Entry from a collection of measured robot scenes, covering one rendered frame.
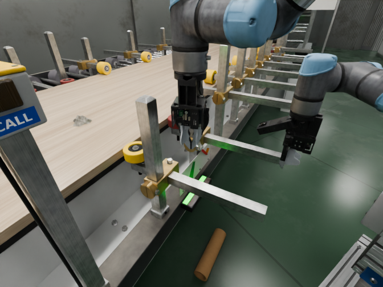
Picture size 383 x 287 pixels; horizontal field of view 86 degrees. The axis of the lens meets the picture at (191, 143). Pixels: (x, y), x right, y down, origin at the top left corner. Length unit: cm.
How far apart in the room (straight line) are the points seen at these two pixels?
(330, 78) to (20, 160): 64
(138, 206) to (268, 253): 94
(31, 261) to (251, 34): 74
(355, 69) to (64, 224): 71
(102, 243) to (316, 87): 79
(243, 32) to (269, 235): 141
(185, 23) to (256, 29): 13
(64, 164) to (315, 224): 159
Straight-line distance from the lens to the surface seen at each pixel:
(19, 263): 74
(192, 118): 45
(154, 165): 56
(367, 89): 60
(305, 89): 62
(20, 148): 34
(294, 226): 171
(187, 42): 42
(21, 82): 30
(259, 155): 75
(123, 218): 85
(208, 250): 137
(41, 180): 36
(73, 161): 69
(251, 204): 57
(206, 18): 38
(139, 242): 68
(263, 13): 35
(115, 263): 67
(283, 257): 154
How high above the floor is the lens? 127
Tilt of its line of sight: 33 degrees down
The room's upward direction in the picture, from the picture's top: straight up
